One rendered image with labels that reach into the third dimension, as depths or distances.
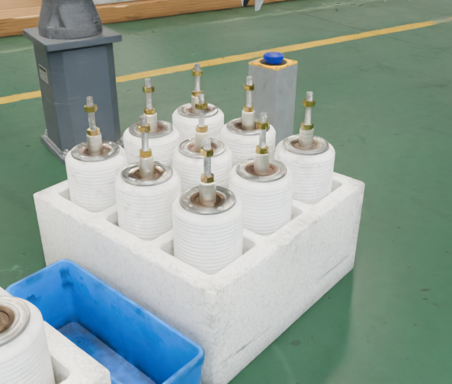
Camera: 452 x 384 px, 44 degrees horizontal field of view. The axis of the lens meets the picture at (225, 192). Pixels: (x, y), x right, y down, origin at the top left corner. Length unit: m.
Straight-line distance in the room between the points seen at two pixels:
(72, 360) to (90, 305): 0.26
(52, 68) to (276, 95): 0.57
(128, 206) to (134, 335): 0.18
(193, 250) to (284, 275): 0.16
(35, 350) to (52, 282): 0.32
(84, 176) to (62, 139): 0.60
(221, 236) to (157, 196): 0.12
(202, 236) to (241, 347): 0.18
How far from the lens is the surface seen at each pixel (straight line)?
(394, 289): 1.04
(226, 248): 0.74
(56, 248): 0.97
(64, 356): 0.65
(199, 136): 0.88
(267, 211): 0.81
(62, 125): 1.46
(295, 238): 0.83
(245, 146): 0.95
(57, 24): 1.42
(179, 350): 0.76
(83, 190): 0.89
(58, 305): 0.93
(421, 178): 1.43
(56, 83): 1.42
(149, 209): 0.80
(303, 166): 0.89
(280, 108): 1.13
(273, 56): 1.12
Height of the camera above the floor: 0.63
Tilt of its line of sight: 29 degrees down
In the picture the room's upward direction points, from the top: straight up
